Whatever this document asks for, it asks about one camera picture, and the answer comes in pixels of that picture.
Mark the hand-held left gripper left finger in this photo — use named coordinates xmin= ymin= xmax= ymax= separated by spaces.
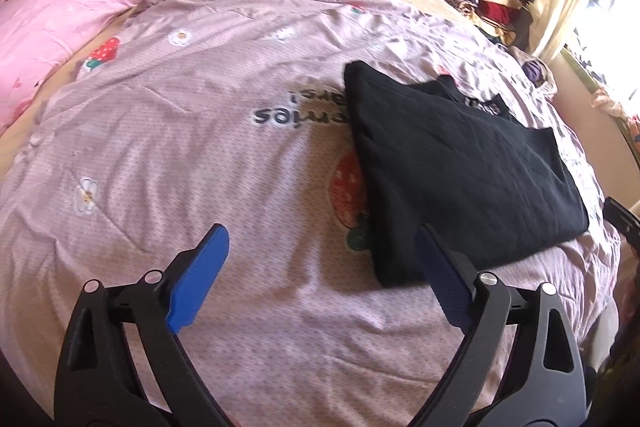
xmin=52 ymin=223 xmax=231 ymax=427

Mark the black sweater with orange cuffs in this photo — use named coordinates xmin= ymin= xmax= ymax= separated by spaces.
xmin=344 ymin=61 xmax=591 ymax=289

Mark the purple cloth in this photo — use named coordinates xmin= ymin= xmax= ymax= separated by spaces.
xmin=521 ymin=56 xmax=557 ymax=94

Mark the pink floral cloth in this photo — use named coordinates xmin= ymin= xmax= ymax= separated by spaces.
xmin=591 ymin=86 xmax=640 ymax=144

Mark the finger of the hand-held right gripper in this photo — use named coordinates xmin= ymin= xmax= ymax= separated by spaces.
xmin=602 ymin=197 xmax=640 ymax=254

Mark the lilac strawberry print blanket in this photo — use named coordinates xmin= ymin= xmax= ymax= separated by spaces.
xmin=0 ymin=0 xmax=624 ymax=427

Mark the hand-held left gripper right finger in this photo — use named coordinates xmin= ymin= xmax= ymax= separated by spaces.
xmin=407 ymin=223 xmax=589 ymax=427

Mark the pink quilt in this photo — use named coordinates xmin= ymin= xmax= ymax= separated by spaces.
xmin=0 ymin=0 xmax=202 ymax=134

